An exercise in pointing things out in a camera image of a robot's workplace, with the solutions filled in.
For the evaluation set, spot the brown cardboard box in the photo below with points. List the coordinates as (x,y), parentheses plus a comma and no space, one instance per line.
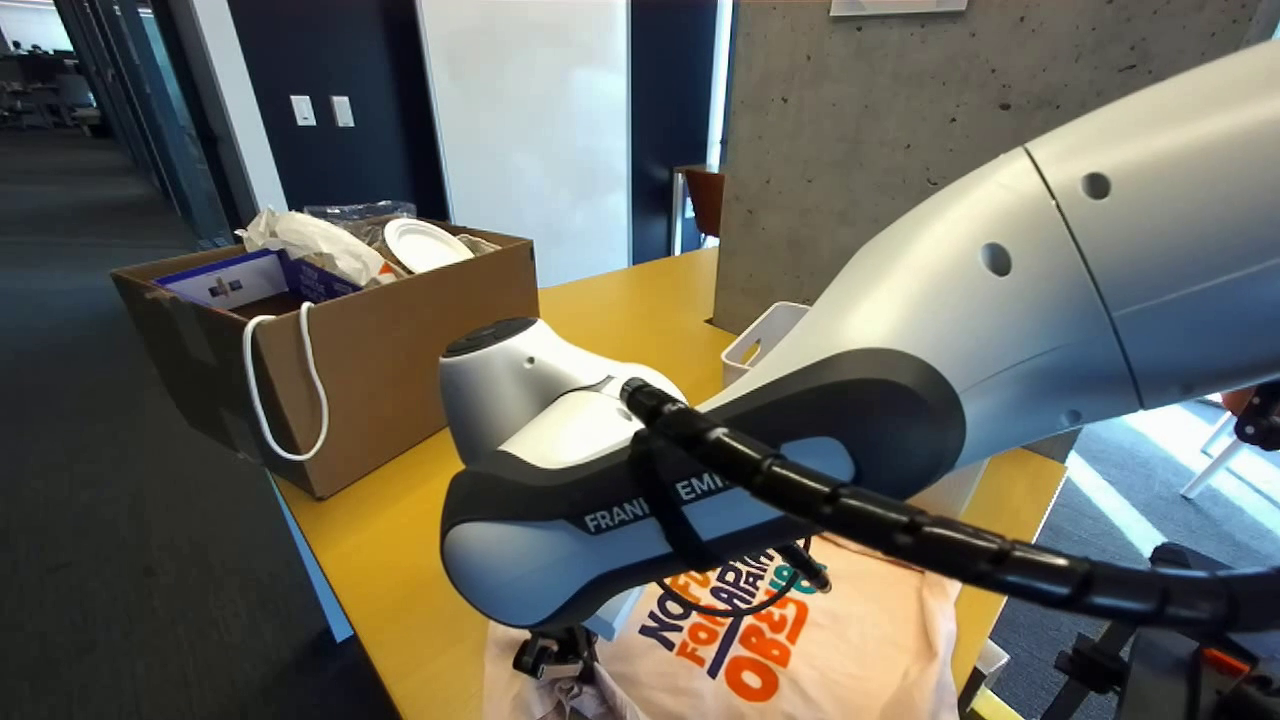
(400,363)

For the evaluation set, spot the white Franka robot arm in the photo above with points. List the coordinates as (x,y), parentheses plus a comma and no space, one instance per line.
(1134,267)

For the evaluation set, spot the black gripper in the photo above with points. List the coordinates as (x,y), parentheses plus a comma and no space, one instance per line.
(552,652)

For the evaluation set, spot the peach printed T-shirt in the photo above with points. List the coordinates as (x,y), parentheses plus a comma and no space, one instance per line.
(852,652)

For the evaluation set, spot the white paper plate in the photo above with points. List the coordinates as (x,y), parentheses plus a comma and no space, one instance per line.
(425,244)

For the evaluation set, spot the white crumpled plastic bag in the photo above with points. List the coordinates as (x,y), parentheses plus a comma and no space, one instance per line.
(315,244)

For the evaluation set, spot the black stand with orange clamp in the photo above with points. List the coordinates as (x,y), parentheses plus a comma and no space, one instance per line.
(1160,667)

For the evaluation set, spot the wall picture frame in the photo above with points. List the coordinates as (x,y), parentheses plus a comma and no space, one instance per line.
(902,6)

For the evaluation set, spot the reddish brown chair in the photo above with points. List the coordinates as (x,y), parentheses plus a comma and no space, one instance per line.
(704,201)

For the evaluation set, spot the purple and white carton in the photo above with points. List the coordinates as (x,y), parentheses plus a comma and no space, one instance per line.
(224,282)

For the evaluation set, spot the white ribbed plastic bin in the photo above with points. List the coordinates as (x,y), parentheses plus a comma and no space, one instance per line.
(762,340)

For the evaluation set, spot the white wall outlet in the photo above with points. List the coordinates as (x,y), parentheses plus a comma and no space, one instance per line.
(300,108)
(340,108)

